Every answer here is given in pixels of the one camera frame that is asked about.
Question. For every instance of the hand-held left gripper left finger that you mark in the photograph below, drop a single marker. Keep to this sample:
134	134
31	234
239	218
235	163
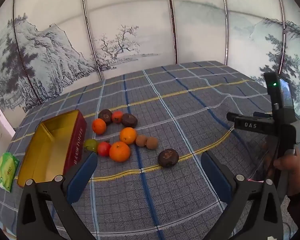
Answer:
82	177

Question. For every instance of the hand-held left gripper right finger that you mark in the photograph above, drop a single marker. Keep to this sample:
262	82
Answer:
216	177

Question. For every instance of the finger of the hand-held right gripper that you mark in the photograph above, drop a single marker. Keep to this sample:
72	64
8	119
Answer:
233	120
262	114

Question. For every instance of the green tomato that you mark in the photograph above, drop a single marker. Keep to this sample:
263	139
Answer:
90	145

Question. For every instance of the red tomato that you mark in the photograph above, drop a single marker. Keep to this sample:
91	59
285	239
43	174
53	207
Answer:
117	116
104	148

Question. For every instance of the red and gold tin box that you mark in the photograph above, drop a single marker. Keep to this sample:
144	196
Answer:
72	140

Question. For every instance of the orange mandarin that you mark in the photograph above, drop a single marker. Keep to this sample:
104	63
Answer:
128	135
119	151
99	126

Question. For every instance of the dark brown mangosteen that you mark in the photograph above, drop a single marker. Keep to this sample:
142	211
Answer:
105	116
129	120
167	157

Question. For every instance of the brown longan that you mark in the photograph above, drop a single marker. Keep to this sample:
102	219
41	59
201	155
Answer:
152	143
141	140

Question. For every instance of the person's right hand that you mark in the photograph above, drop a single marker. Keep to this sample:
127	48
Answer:
291	172

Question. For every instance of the blue plaid cloth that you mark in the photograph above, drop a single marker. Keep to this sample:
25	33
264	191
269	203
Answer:
190	120

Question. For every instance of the green tissue packet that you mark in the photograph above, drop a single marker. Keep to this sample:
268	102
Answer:
6	170

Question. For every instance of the ink landscape painted screen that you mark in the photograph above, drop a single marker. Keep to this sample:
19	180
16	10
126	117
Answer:
140	17

